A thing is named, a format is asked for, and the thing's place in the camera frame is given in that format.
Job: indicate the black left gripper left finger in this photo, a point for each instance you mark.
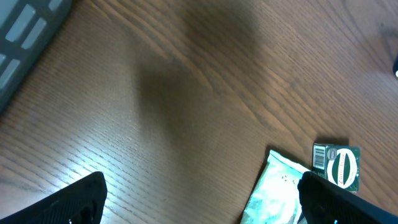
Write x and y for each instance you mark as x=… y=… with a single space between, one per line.
x=80 y=202

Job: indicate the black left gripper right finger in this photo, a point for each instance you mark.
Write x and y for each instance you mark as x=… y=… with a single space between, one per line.
x=324 y=202

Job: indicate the light green candy packet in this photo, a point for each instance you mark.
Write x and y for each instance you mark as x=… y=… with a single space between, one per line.
x=275 y=198

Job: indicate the grey plastic mesh basket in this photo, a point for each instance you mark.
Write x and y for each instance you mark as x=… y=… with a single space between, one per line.
x=27 y=27

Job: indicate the black round logo packet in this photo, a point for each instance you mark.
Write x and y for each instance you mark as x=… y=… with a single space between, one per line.
x=340 y=165

